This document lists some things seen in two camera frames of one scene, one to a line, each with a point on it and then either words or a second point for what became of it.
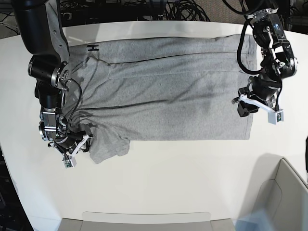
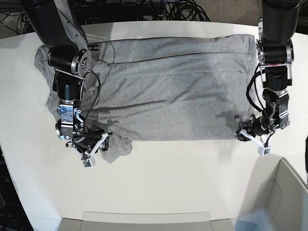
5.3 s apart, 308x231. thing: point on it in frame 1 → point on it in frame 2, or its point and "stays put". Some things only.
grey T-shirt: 158,88 stays put
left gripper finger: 85,147 → 105,145
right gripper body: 262,88 → 255,126
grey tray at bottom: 145,221 stays put
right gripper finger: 244,109 → 242,137
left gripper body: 68,142 → 91,141
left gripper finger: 83,133 → 105,134
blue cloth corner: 259,220 stays put
